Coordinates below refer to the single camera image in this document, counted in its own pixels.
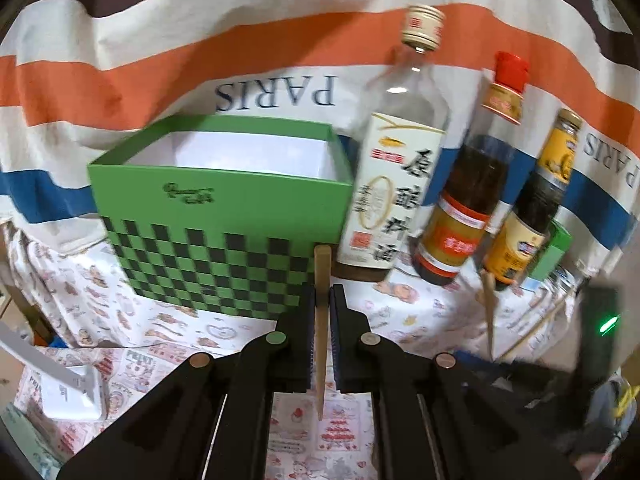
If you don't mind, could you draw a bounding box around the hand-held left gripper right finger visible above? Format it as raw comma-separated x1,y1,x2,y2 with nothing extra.
330,282,581,480

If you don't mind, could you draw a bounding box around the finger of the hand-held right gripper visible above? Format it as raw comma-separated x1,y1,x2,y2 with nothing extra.
455,349,516,391

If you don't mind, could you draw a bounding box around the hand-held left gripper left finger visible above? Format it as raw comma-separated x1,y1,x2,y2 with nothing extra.
57,282,317,480

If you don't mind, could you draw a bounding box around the slender bamboo chopstick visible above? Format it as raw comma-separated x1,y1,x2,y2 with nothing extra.
313,246,332,421
481,270,498,361
505,290,581,361

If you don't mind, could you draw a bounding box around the green drink carton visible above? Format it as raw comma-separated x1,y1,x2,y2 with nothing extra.
530,220,573,292

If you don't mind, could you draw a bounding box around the oyster sauce bottle yellow label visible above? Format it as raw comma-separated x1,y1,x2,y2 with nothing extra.
480,108,585,291

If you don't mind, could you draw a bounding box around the white bear print tablecloth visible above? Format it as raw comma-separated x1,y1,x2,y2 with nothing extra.
0,220,601,361

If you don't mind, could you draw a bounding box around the green checkered box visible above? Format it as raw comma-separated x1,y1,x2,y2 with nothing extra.
87,114,356,322

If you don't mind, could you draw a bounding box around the cooking wine bottle white label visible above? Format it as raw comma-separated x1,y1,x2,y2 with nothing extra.
336,4,451,282

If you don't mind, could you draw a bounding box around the sesame oil bottle red cap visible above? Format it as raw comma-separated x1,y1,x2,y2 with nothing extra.
410,51,531,287

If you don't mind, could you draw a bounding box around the white plastic device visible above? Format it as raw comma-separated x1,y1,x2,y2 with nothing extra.
0,321,108,422

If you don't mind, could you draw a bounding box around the striped cloth backdrop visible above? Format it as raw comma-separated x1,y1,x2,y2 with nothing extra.
0,0,640,281

